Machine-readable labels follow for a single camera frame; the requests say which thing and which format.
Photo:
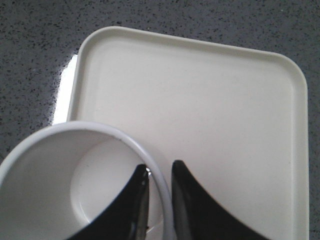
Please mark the white smiley mug black handle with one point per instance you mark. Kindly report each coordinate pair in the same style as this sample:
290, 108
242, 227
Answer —
60, 178

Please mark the cream rectangular plastic tray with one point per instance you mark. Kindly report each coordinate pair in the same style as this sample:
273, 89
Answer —
237, 117

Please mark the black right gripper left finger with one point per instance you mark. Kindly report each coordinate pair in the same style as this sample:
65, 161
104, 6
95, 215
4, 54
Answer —
126, 218

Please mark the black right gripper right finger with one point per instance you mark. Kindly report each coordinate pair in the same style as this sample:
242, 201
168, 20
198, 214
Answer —
197, 216

